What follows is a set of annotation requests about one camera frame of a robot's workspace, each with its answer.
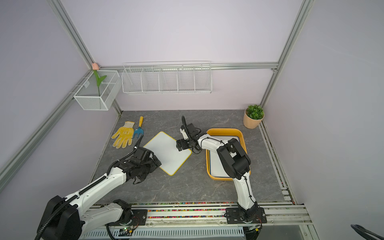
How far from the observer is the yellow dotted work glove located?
Result: 1.04 m

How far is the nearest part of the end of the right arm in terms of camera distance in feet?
2.43

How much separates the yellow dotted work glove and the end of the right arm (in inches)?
15.1
